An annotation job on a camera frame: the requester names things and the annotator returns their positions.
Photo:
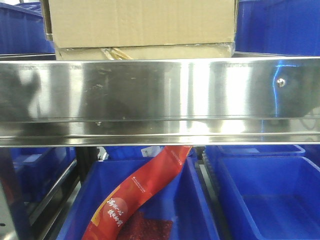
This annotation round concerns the large plain cardboard box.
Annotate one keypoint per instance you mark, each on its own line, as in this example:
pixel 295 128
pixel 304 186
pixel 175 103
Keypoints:
pixel 142 29

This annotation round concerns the blue bin rear right lower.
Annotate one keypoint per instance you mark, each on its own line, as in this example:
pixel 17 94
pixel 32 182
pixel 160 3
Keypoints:
pixel 283 150

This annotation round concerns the blue bin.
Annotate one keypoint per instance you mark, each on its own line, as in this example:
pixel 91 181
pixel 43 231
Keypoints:
pixel 283 150
pixel 22 29
pixel 182 201
pixel 285 27
pixel 270 198
pixel 38 168

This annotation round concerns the peeling brown packing tape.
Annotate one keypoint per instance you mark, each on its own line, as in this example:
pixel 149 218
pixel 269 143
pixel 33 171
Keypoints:
pixel 113 53

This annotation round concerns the blue bin middle lower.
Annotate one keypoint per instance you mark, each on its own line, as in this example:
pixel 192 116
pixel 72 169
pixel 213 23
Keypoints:
pixel 182 201

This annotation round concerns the dark red mesh packet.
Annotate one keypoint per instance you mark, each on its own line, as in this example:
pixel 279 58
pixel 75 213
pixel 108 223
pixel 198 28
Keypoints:
pixel 138 227

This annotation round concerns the red printed snack bag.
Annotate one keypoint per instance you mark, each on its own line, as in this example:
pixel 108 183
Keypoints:
pixel 113 213

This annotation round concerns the shiny round screw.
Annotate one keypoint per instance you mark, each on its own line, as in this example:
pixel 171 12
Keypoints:
pixel 280 82

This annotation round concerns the blue bin left lower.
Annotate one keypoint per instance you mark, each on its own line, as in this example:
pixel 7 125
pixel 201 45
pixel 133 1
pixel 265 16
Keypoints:
pixel 38 168

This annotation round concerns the blue bin upper right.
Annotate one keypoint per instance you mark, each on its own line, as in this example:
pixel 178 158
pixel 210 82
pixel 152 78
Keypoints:
pixel 285 27

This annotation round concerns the blue bin upper left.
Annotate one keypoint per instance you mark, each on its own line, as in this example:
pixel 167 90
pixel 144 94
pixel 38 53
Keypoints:
pixel 22 29

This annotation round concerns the stainless steel shelf rail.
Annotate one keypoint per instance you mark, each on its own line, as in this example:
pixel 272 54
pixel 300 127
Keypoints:
pixel 216 101

